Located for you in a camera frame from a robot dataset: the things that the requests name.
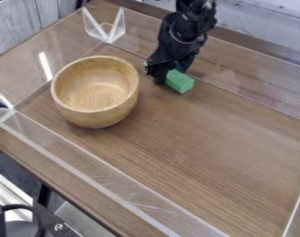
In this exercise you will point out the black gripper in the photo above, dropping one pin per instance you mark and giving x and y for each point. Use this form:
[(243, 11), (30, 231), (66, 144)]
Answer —
[(179, 42)]

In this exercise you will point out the green rectangular block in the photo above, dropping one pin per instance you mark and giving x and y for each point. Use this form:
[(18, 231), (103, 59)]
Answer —
[(178, 81)]

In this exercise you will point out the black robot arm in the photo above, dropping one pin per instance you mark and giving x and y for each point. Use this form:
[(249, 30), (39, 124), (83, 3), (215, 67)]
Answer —
[(199, 10)]

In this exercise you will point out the light wooden bowl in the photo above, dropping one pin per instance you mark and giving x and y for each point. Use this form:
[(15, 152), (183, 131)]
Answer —
[(95, 91)]

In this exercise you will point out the black table leg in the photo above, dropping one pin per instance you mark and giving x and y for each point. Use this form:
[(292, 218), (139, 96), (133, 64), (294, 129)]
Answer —
[(44, 195)]

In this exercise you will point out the clear acrylic corner bracket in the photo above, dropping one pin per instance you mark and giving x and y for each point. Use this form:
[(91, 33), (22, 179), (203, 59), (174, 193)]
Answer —
[(106, 32)]

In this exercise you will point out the clear acrylic tray wall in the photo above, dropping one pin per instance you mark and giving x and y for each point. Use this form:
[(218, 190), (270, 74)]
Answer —
[(130, 209)]

